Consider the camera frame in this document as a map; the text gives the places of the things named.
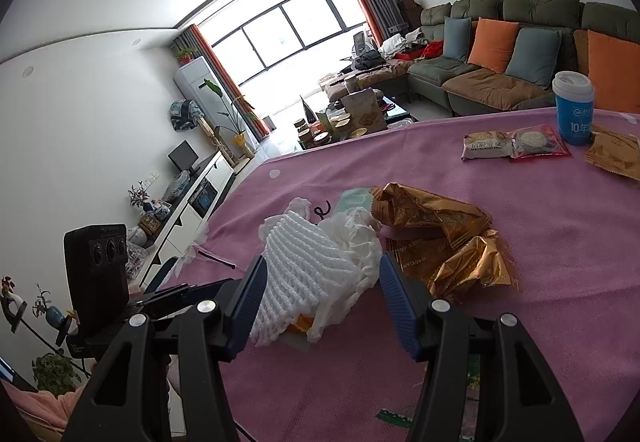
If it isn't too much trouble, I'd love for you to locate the red clear cracker packet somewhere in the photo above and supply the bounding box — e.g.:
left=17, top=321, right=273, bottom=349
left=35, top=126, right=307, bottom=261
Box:
left=509, top=124, right=572, bottom=163

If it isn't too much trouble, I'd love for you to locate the pile of white clothes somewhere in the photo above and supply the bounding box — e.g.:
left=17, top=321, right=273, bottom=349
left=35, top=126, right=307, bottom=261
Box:
left=380, top=29, right=426, bottom=58

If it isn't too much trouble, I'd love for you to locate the pink cloth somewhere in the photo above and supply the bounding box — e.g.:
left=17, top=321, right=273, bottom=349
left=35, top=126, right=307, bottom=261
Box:
left=2, top=379, right=81, bottom=433

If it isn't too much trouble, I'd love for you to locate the white standing air conditioner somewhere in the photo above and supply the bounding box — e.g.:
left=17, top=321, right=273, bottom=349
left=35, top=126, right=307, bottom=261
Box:
left=173, top=56, right=236, bottom=133

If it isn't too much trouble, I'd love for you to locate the gold wrapper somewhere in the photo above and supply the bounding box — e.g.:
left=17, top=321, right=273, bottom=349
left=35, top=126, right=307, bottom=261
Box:
left=385, top=229, right=516, bottom=303
left=370, top=183, right=493, bottom=248

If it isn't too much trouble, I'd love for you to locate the blue pillow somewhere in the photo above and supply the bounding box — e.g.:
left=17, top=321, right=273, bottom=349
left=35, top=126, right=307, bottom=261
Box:
left=504, top=27, right=562, bottom=88
left=442, top=17, right=473, bottom=63

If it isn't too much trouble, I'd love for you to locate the large window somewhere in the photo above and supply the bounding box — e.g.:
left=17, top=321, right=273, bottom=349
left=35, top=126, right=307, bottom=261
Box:
left=197, top=0, right=371, bottom=88

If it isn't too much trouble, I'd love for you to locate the green sofa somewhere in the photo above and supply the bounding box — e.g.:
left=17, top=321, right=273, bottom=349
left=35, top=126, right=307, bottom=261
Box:
left=406, top=0, right=640, bottom=119

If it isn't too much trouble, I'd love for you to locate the flower arrangement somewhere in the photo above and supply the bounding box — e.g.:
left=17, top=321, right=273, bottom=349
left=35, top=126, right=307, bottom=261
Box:
left=127, top=182, right=151, bottom=210

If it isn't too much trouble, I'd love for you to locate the orange packet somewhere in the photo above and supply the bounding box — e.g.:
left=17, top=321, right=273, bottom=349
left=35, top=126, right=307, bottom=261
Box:
left=285, top=314, right=316, bottom=335

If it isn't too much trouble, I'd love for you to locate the flat gold snack packet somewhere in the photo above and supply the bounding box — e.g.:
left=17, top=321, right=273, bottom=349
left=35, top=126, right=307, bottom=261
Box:
left=584, top=124, right=640, bottom=180

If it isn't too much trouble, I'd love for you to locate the tall large-leaf plant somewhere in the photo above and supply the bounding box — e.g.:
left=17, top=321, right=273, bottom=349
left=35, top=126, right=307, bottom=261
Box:
left=202, top=78, right=256, bottom=138

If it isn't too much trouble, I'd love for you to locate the black monitor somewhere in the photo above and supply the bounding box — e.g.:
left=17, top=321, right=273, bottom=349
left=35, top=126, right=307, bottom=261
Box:
left=167, top=140, right=201, bottom=174

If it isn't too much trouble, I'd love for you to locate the blue patterned bag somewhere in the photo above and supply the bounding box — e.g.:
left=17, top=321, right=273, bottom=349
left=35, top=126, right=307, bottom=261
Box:
left=169, top=98, right=203, bottom=132

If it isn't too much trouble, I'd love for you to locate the brown seat cushion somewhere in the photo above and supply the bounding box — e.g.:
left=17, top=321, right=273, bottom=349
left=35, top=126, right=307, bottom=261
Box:
left=442, top=68, right=553, bottom=112

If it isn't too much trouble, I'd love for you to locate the kraft paper bag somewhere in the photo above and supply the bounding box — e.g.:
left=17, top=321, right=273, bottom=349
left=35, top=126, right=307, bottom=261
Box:
left=341, top=89, right=388, bottom=135

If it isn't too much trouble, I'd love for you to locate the cluster of lidded jars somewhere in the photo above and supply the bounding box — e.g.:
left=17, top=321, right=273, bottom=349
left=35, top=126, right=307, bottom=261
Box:
left=295, top=114, right=351, bottom=150

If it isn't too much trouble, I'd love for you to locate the white tissue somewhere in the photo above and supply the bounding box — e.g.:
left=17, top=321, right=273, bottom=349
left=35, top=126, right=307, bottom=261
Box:
left=305, top=214, right=386, bottom=343

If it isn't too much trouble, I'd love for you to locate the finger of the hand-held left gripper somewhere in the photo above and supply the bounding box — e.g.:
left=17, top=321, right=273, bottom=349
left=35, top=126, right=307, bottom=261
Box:
left=131, top=278, right=236, bottom=323

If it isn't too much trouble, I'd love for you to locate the white foam fruit net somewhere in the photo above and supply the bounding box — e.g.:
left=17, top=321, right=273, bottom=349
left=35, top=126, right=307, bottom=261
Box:
left=248, top=211, right=373, bottom=348

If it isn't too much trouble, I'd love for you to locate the blue chair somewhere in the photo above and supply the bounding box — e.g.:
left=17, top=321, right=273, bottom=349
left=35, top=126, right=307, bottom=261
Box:
left=145, top=256, right=178, bottom=293

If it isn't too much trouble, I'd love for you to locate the orange pillow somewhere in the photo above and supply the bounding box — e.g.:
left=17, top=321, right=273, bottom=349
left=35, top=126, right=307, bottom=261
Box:
left=467, top=18, right=520, bottom=74
left=587, top=29, right=640, bottom=113

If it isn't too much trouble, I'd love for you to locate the blue paper cup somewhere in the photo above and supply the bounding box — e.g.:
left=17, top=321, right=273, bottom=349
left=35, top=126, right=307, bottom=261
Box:
left=551, top=70, right=596, bottom=146

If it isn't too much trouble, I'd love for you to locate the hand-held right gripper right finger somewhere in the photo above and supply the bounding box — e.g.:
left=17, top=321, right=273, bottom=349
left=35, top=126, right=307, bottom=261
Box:
left=379, top=253, right=586, bottom=442

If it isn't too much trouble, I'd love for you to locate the beige snack packet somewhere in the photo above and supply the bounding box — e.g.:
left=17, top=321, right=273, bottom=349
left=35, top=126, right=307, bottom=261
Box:
left=461, top=131, right=521, bottom=162

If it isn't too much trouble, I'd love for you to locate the white media cabinet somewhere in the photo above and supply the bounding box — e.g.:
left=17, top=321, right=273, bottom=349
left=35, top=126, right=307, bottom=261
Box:
left=135, top=149, right=238, bottom=288

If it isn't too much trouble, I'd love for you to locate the bushy green potted plant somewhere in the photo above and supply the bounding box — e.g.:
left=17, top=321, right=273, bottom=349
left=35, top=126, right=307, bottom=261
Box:
left=32, top=352, right=83, bottom=395

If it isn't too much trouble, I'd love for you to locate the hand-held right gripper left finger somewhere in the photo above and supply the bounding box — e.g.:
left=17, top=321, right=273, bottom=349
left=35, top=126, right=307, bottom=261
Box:
left=60, top=254, right=268, bottom=442

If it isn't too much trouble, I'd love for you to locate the dark glass coffee table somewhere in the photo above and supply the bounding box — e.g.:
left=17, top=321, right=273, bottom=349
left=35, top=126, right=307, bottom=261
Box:
left=295, top=94, right=418, bottom=150

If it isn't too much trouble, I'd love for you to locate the clear plastic bag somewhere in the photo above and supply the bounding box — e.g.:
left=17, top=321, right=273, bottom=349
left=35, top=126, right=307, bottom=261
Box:
left=162, top=170, right=192, bottom=203

